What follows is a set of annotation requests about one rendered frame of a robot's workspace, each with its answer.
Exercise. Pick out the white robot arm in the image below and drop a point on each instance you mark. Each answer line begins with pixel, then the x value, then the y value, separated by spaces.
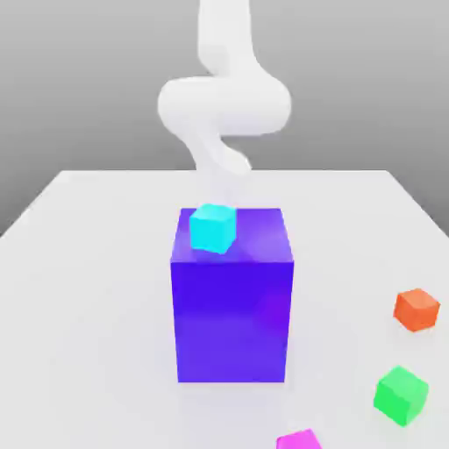
pixel 224 101

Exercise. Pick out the small green cube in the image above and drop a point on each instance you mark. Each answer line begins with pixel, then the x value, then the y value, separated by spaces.
pixel 400 395

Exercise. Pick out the small orange cube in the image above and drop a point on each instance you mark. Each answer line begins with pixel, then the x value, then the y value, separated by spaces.
pixel 416 310

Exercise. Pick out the small magenta cube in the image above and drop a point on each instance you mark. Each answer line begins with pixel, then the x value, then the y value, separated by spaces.
pixel 299 441

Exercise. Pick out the small cyan cube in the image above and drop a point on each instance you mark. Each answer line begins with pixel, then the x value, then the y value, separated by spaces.
pixel 212 229

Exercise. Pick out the large purple box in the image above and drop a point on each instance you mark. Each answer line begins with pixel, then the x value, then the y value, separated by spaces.
pixel 231 315

